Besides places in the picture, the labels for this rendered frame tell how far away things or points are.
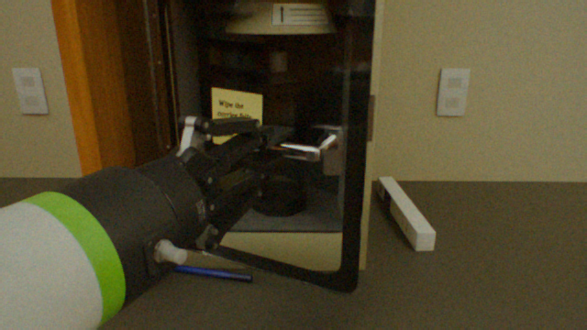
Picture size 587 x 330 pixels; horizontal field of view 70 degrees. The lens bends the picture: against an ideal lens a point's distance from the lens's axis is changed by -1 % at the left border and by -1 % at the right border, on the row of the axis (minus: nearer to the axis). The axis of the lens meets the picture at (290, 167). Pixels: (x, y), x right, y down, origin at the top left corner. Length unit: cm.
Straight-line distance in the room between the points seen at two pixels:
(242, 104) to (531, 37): 79
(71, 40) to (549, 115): 105
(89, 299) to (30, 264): 4
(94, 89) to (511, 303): 66
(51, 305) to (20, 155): 108
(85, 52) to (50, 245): 36
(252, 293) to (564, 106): 90
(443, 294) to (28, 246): 59
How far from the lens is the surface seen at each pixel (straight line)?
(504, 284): 77
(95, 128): 59
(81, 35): 58
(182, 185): 33
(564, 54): 121
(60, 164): 127
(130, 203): 29
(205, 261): 74
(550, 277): 83
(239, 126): 41
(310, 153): 46
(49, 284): 25
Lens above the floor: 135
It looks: 21 degrees down
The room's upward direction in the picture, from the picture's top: straight up
